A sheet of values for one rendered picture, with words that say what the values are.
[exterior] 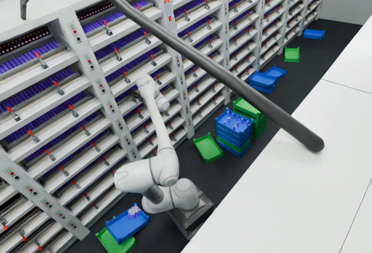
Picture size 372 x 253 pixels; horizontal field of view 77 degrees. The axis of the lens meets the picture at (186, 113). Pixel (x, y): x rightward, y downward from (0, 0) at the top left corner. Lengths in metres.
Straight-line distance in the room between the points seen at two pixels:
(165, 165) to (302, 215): 0.87
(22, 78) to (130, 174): 0.77
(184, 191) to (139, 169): 0.59
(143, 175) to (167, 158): 0.14
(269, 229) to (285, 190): 0.06
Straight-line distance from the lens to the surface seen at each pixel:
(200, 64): 0.43
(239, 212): 0.35
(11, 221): 1.97
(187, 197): 1.72
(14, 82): 1.52
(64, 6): 1.51
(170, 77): 2.09
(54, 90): 1.65
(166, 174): 1.14
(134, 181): 1.18
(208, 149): 2.58
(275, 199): 0.36
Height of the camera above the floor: 2.05
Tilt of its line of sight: 43 degrees down
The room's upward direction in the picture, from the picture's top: 11 degrees counter-clockwise
